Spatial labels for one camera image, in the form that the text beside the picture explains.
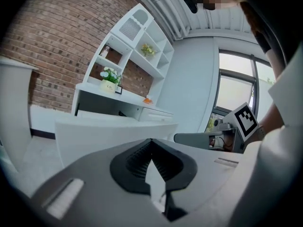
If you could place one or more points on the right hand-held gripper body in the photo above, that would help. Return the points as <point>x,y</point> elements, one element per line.
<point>246,119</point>

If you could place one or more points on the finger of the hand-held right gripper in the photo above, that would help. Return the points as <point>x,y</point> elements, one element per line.
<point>191,139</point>

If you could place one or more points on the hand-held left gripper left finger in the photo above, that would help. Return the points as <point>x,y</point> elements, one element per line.
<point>90,185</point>

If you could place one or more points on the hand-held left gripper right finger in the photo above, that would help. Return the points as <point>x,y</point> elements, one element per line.
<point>208,174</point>

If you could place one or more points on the person's right forearm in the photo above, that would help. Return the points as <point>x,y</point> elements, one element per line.
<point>270,122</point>

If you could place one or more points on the shallow white drawer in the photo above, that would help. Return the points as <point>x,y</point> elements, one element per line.
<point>156,116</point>

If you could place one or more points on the white desk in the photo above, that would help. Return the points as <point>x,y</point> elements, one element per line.
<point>129,98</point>

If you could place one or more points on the black framed window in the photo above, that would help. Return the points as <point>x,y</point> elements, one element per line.
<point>234,91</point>

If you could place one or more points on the orange tissue holder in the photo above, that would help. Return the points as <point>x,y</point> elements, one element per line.
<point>148,100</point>

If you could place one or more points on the yellow flower bouquet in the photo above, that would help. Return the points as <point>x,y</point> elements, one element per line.
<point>148,49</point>

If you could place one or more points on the white flowers in cream pot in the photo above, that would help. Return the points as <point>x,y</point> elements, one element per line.
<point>110,79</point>

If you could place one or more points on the person's black top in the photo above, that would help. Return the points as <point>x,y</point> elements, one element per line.
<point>279,15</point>

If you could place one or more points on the white side cabinet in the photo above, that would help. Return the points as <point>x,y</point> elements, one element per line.
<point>14,103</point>

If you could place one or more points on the white ceiling pipes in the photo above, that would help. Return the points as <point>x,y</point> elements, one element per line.
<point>170,13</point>

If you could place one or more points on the white slatted cabinet door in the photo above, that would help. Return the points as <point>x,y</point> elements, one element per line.
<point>132,25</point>

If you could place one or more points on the small black picture frame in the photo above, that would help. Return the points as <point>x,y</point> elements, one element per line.
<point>118,90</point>

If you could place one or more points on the black head camera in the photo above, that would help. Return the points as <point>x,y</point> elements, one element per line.
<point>191,2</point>

